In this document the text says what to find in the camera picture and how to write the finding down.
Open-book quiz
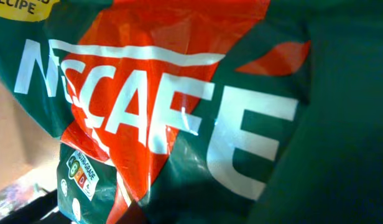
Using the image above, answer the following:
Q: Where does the green Nescafe coffee bag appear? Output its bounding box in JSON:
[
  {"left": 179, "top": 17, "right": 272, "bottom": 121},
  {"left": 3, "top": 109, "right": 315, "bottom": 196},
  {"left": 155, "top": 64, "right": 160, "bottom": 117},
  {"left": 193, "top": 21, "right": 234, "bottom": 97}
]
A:
[{"left": 0, "top": 0, "right": 383, "bottom": 223}]

